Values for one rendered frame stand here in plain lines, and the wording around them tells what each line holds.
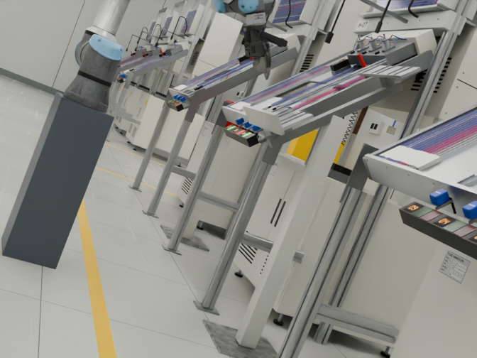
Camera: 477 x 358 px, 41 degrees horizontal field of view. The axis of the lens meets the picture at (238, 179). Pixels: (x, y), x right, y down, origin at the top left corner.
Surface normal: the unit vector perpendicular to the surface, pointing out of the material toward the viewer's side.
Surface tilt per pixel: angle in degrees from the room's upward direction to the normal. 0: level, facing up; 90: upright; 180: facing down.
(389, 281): 90
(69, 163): 90
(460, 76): 90
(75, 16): 90
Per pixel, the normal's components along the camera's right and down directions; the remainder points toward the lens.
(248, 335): 0.26, 0.18
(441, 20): -0.88, -0.33
